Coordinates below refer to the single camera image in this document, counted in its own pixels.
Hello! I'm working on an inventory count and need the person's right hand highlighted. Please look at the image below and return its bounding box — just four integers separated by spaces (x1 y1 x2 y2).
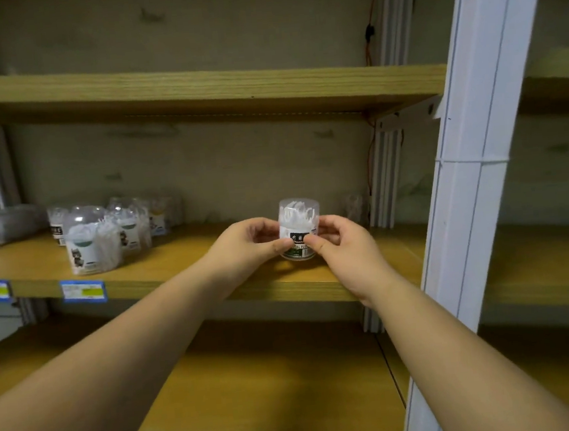
302 209 404 314

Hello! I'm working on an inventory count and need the person's left hand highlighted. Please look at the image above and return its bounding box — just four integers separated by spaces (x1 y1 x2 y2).
197 214 297 294

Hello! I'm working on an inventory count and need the person's left forearm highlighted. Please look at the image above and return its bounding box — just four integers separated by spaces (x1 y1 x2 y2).
0 267 240 431

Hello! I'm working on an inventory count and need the person's right forearm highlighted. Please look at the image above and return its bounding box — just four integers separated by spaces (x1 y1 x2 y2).
369 262 569 431

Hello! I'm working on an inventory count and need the white metal crossbar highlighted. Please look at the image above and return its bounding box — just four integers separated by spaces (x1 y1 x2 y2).
372 93 446 132

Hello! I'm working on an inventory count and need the grey white shelf post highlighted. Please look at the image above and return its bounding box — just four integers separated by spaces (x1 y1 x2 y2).
364 0 569 431

